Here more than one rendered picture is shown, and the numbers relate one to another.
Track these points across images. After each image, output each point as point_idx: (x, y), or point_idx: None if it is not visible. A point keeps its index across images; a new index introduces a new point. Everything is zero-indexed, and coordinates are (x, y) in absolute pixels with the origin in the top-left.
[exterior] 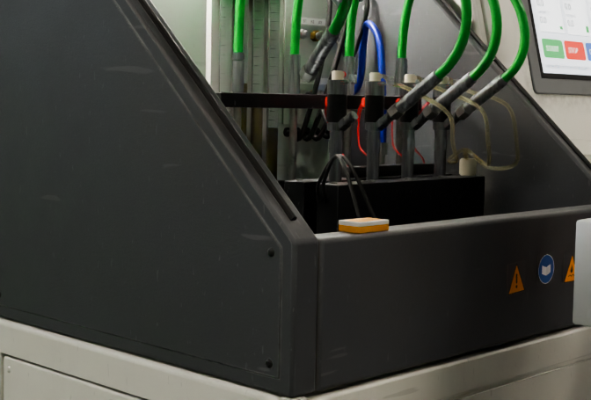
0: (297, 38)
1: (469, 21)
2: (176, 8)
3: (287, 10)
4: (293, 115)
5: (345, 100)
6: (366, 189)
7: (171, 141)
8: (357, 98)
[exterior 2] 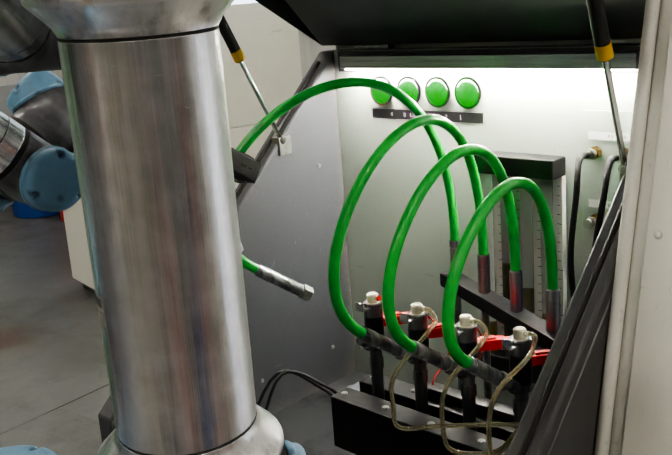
0: (478, 239)
1: (329, 290)
2: (455, 185)
3: (583, 193)
4: (481, 313)
5: (368, 323)
6: (359, 412)
7: None
8: (510, 317)
